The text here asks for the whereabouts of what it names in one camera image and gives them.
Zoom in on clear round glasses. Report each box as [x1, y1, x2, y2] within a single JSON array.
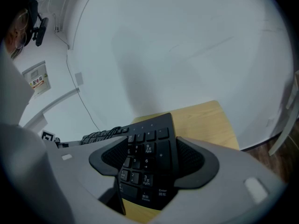
[[14, 9, 31, 50]]

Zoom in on white wall plate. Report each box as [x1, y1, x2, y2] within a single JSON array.
[[74, 72, 84, 86]]

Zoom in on black head-mounted camera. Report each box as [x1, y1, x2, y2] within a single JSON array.
[[25, 0, 50, 48]]

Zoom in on black keyboard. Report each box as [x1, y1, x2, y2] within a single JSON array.
[[80, 112, 180, 211]]

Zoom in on grey wall cable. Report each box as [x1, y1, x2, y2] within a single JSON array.
[[53, 12, 101, 132]]

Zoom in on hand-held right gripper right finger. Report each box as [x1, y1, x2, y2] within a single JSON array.
[[149, 136, 289, 224]]

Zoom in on person's face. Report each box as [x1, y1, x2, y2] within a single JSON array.
[[3, 7, 30, 60]]

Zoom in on wooden table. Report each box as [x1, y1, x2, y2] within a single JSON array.
[[121, 99, 240, 224]]

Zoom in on white electrical panel box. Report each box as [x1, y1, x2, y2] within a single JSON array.
[[21, 61, 51, 97]]

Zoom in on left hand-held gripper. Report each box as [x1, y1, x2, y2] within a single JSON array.
[[41, 129, 71, 149]]

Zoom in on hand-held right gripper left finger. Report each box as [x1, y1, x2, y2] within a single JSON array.
[[56, 135, 147, 224]]

